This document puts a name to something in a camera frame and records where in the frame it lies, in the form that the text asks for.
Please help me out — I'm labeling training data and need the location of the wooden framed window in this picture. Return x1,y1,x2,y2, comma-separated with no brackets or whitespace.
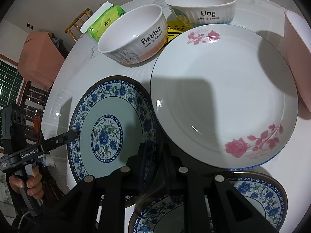
0,58,24,108

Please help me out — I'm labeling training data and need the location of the blue floral plate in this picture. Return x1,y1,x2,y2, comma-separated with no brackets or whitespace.
128,171,288,232
67,76,160,182

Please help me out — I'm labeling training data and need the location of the large pink bowl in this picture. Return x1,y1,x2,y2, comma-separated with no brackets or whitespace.
284,10,310,110

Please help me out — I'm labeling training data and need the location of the green tissue pack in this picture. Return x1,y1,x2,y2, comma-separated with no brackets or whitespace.
80,2,125,42

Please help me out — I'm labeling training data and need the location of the yellow warning sticker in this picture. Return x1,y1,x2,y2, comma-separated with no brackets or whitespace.
165,20,191,45

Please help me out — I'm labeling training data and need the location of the white plate with pink roses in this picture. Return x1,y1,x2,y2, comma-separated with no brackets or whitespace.
150,24,298,170

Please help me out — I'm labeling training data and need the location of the person's left hand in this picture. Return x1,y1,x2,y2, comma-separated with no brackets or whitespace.
9,167,44,199

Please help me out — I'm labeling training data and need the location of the white Dog bowl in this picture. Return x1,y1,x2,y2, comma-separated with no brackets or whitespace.
164,0,237,27

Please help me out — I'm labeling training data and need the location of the white Rabbit bowl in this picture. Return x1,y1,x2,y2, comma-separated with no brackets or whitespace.
98,4,168,65

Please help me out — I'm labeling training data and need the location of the pink cloth covered furniture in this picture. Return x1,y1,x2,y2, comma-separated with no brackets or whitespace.
17,32,65,90

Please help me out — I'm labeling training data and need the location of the yellow wooden chair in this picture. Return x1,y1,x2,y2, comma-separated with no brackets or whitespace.
64,8,92,42

